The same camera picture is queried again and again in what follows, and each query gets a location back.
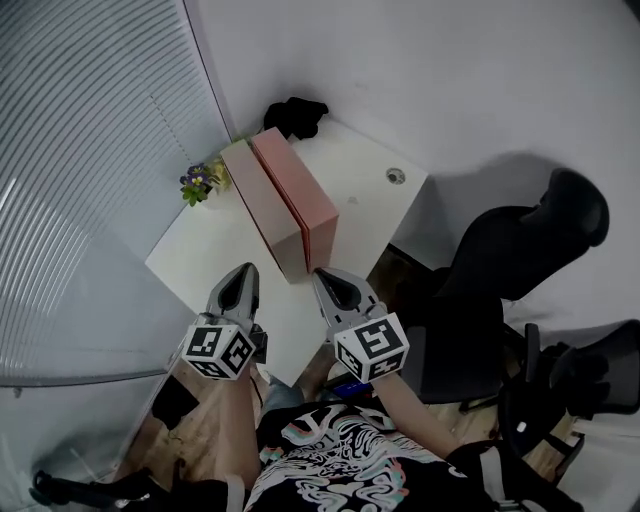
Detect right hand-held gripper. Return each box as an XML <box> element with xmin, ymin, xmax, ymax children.
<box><xmin>311</xmin><ymin>267</ymin><xmax>412</xmax><ymax>385</ymax></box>

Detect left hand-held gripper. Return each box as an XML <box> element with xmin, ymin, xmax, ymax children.
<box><xmin>182</xmin><ymin>262</ymin><xmax>270</xmax><ymax>382</ymax></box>

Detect beige file box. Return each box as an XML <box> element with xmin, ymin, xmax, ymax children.
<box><xmin>219</xmin><ymin>139</ymin><xmax>307</xmax><ymax>285</ymax></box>

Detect pink file box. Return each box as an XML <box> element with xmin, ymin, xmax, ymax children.
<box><xmin>251</xmin><ymin>126</ymin><xmax>340</xmax><ymax>274</ymax></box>

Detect person's left forearm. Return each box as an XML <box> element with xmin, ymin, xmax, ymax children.
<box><xmin>214</xmin><ymin>372</ymin><xmax>264</xmax><ymax>489</ymax></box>

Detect person's right forearm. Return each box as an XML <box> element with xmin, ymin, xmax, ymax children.
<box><xmin>372</xmin><ymin>372</ymin><xmax>466</xmax><ymax>459</ymax></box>

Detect black device blue screen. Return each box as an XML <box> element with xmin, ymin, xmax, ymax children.
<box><xmin>327</xmin><ymin>379</ymin><xmax>374</xmax><ymax>399</ymax></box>

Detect person's blue jeans leg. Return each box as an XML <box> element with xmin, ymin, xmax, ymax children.
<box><xmin>259</xmin><ymin>377</ymin><xmax>306</xmax><ymax>416</ymax></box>

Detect purple flower potted plant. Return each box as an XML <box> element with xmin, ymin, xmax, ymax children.
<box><xmin>179</xmin><ymin>162</ymin><xmax>216</xmax><ymax>207</ymax></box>

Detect person's black printed shirt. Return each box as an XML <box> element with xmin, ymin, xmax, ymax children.
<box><xmin>167</xmin><ymin>402</ymin><xmax>581</xmax><ymax>512</ymax></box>

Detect black mesh office chair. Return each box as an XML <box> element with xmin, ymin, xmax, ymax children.
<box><xmin>394</xmin><ymin>168</ymin><xmax>610</xmax><ymax>406</ymax></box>
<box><xmin>29</xmin><ymin>467</ymin><xmax>176</xmax><ymax>512</ymax></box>
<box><xmin>497</xmin><ymin>319</ymin><xmax>640</xmax><ymax>484</ymax></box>

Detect black cloth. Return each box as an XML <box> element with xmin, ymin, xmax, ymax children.
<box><xmin>263</xmin><ymin>96</ymin><xmax>330</xmax><ymax>141</ymax></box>

